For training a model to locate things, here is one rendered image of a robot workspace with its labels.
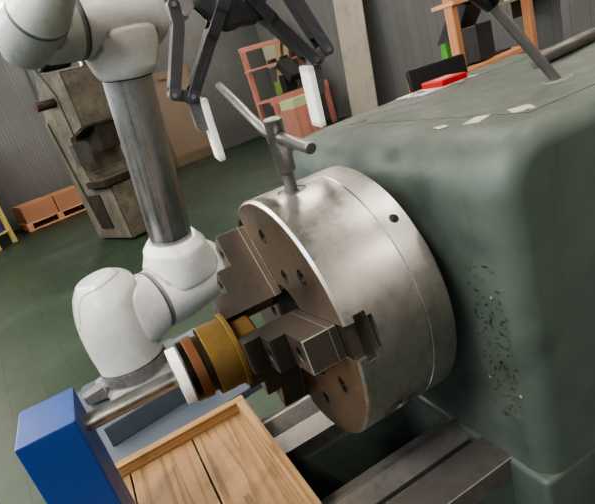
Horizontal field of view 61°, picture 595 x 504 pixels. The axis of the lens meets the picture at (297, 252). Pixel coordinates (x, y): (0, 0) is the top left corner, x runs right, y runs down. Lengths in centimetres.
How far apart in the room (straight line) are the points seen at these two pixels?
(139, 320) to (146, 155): 36
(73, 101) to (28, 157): 557
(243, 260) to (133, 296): 56
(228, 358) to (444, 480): 30
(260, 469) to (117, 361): 54
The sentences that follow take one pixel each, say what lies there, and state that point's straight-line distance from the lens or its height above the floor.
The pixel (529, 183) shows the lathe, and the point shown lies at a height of 121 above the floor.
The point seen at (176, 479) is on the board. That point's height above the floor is 89.
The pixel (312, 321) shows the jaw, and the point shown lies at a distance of 54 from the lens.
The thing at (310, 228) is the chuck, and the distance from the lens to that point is 52.
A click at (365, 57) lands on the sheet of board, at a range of 1050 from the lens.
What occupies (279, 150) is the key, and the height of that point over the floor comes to 129.
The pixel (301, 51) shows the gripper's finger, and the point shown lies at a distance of 60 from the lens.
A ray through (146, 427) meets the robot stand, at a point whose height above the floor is 75.
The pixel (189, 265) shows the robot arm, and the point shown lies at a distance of 120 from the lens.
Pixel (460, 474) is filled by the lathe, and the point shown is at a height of 87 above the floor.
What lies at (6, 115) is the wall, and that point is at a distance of 1202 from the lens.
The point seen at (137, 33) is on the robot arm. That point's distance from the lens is 108.
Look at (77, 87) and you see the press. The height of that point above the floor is 188.
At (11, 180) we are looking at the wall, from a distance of 1197.
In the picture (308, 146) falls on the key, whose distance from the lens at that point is 48.
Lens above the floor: 136
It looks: 19 degrees down
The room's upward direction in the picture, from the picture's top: 18 degrees counter-clockwise
